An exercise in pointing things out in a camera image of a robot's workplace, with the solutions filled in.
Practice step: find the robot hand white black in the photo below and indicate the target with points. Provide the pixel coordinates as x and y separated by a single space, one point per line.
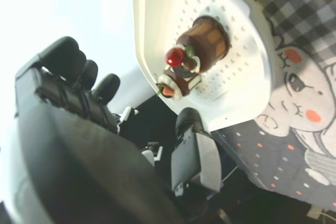
78 169

